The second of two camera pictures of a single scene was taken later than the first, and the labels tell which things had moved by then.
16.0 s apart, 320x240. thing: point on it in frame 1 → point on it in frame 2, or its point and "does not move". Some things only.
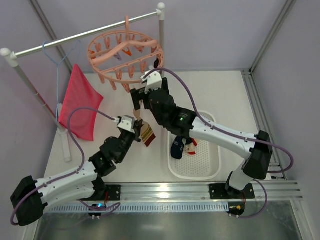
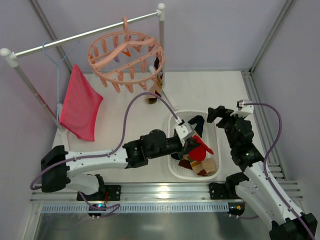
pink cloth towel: x=80 y=93 does not move
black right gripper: x=136 y=97 → x=225 y=120
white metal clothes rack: x=10 y=57 does not move
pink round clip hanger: x=123 y=57 does not move
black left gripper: x=137 y=126 → x=186 y=145
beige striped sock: x=147 y=135 → x=206 y=166
